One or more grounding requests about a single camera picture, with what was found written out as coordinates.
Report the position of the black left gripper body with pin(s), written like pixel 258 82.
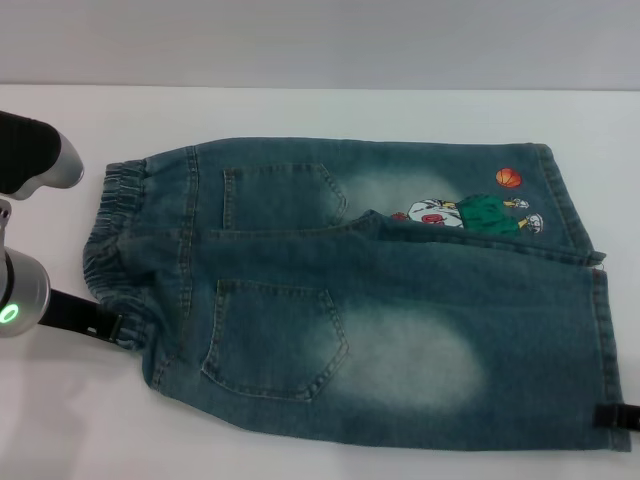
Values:
pixel 67 312

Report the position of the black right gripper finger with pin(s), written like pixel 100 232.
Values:
pixel 604 417

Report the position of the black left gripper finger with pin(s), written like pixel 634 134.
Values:
pixel 107 327

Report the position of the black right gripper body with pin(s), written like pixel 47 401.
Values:
pixel 629 419

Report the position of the blue denim shorts cartoon print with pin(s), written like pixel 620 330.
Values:
pixel 360 300

